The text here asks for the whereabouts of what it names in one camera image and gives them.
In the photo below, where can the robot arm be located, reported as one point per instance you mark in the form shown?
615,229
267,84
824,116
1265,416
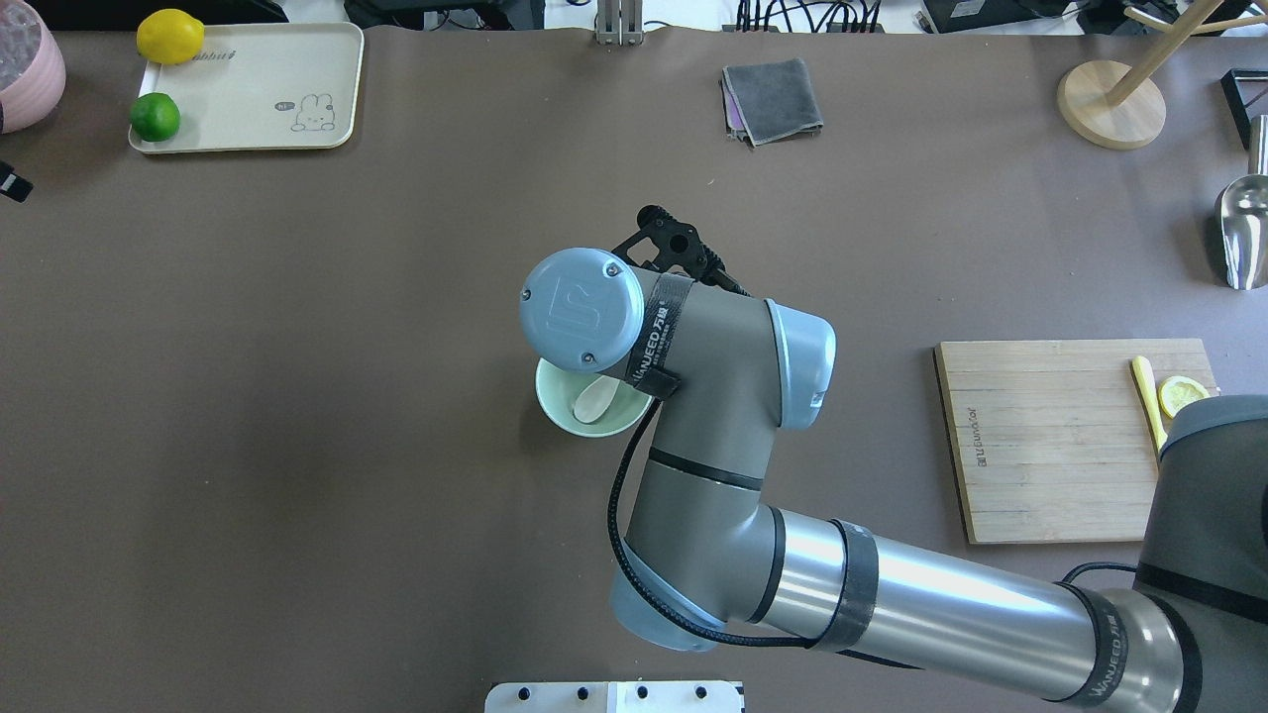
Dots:
710,563

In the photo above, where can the steel scoop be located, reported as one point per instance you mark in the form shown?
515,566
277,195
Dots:
1242,217

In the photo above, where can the white ceramic spoon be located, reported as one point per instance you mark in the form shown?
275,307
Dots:
595,399

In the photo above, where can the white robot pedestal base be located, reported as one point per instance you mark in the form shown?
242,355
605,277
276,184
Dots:
617,696

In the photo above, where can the yellow lemon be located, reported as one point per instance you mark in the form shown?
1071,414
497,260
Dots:
170,36

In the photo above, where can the yellow plastic knife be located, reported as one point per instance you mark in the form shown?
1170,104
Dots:
1147,387

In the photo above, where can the grey folded cloth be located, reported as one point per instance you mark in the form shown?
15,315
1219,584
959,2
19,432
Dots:
769,102

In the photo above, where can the aluminium frame post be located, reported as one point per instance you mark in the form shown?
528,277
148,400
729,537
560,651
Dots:
619,23

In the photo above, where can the black box frame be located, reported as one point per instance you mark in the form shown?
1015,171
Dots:
1242,89

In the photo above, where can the wooden mug tree stand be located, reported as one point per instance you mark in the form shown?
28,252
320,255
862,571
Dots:
1117,106

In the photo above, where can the bamboo cutting board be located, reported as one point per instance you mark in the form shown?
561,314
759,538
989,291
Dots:
1050,441

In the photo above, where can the pink bowl of ice cubes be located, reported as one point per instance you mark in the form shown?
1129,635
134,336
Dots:
33,73

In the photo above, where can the cream rabbit tray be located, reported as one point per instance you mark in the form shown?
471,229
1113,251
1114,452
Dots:
262,87

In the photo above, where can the lemon slice lower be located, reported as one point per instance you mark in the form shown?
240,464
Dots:
1176,392

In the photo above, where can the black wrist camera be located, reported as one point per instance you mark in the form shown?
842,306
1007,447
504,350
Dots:
678,246

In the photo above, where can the mint green bowl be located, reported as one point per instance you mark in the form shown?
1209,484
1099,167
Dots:
557,389

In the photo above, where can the green lime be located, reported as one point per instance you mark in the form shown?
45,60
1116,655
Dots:
155,117

